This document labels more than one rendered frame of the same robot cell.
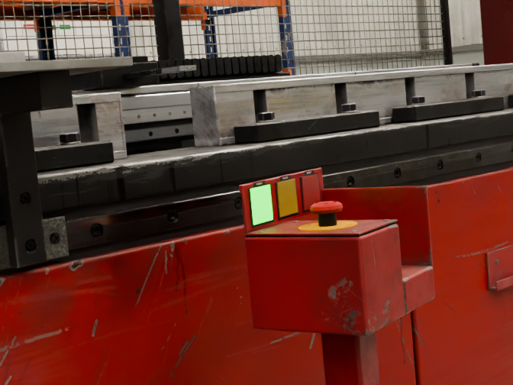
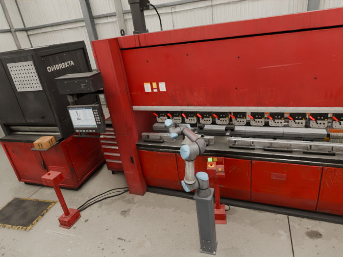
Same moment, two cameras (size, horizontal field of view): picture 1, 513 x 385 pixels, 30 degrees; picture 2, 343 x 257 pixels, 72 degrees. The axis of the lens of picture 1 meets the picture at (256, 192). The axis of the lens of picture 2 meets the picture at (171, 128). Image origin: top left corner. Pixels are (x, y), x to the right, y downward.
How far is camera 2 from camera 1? 2.55 m
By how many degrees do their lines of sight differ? 68
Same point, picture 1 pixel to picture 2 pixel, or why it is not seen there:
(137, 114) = (233, 132)
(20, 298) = not seen: hidden behind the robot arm
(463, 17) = not seen: outside the picture
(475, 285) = (267, 176)
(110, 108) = (211, 139)
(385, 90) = (263, 143)
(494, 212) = (275, 168)
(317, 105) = (247, 143)
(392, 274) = (213, 173)
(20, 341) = not seen: hidden behind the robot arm
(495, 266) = (273, 175)
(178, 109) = (240, 132)
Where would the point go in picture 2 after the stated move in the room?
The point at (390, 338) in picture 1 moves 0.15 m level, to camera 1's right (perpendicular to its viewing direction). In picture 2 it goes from (245, 176) to (253, 182)
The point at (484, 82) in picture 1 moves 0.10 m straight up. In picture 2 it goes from (294, 145) to (295, 137)
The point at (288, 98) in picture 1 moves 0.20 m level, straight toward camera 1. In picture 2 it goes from (241, 142) to (226, 146)
